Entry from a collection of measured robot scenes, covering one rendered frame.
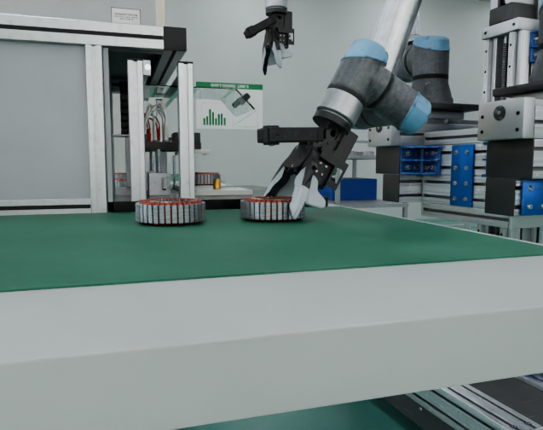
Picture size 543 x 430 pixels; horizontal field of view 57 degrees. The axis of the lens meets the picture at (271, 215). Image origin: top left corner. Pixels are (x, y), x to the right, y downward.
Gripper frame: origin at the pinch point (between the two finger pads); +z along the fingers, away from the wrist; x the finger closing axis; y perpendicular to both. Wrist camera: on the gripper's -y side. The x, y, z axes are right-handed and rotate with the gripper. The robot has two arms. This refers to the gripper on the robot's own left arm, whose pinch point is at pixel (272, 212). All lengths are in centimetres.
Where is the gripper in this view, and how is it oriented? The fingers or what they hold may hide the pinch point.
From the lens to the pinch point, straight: 86.3
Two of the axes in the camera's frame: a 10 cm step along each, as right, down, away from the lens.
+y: 8.0, 4.6, 3.8
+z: -4.6, 8.8, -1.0
